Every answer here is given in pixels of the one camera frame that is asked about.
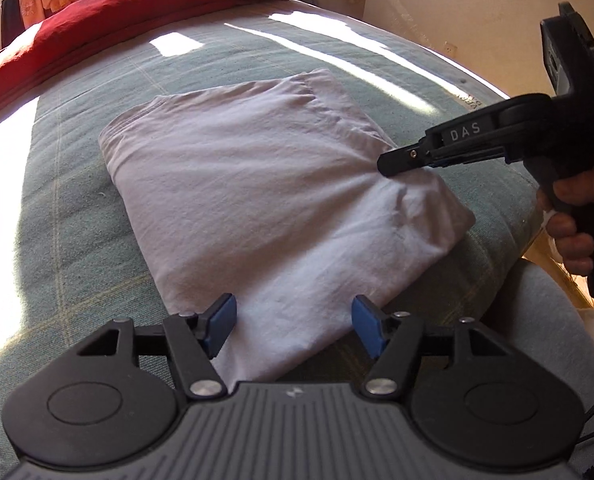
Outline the white printed t-shirt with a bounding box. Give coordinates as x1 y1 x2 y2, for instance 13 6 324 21
99 70 475 385

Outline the person right hand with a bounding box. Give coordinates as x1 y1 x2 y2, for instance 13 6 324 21
536 167 594 276

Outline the green plaid bed blanket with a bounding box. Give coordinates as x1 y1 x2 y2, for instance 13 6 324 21
0 0 543 480

